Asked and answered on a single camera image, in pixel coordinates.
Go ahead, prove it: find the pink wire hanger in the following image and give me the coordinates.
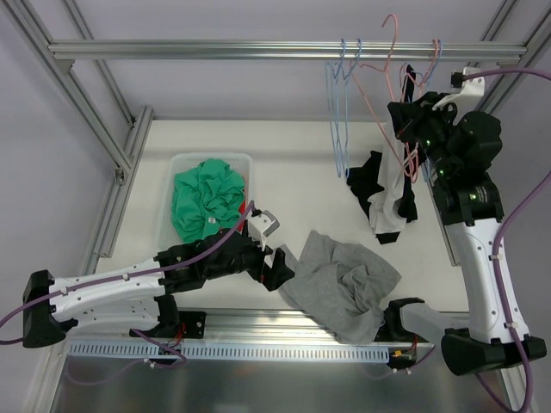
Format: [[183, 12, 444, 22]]
[[399, 39, 437, 102], [350, 13, 419, 183]]

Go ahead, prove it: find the grey garment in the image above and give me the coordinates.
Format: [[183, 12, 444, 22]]
[[278, 231, 401, 345]]

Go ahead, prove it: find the green tank top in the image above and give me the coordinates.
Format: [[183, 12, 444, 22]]
[[171, 158, 244, 243]]

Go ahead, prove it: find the light blue wire hanger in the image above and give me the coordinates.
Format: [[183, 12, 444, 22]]
[[325, 39, 346, 178]]

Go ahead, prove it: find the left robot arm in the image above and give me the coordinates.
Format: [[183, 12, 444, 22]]
[[22, 230, 294, 348]]

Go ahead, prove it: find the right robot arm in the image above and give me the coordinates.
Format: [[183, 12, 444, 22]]
[[387, 92, 547, 376]]

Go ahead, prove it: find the black garment on hanger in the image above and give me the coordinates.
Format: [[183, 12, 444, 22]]
[[344, 64, 430, 245]]

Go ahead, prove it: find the white garment on hanger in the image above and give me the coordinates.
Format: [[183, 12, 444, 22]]
[[368, 121, 417, 243]]

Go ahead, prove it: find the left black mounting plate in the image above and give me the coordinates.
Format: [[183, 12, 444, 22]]
[[178, 311, 207, 340]]

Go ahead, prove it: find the black mounting plate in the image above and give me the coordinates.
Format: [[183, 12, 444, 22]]
[[375, 316, 428, 343], [178, 311, 207, 340]]

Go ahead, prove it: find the white plastic perforated basket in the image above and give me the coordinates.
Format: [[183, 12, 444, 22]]
[[157, 152, 254, 250]]

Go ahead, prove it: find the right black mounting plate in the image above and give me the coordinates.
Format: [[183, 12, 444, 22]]
[[375, 316, 428, 343]]

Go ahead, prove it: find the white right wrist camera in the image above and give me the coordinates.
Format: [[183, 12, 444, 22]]
[[432, 67, 486, 111]]

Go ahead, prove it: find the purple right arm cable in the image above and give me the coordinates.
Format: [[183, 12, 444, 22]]
[[467, 67, 551, 412]]

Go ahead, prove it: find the aluminium frame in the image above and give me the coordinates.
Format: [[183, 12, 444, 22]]
[[0, 0, 551, 358]]

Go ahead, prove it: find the white slotted cable duct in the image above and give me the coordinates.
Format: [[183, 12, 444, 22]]
[[68, 340, 390, 364]]

